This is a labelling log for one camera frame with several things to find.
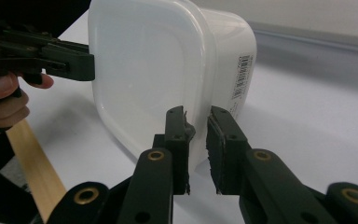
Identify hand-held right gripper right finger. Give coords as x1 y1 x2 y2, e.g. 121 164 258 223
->
205 105 252 196

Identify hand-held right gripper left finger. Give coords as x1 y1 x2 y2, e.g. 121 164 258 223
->
152 105 197 196

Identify white lidded plastic container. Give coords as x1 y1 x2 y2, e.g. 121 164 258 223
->
88 0 258 172

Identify dark cloth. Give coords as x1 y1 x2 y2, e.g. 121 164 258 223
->
0 133 40 224

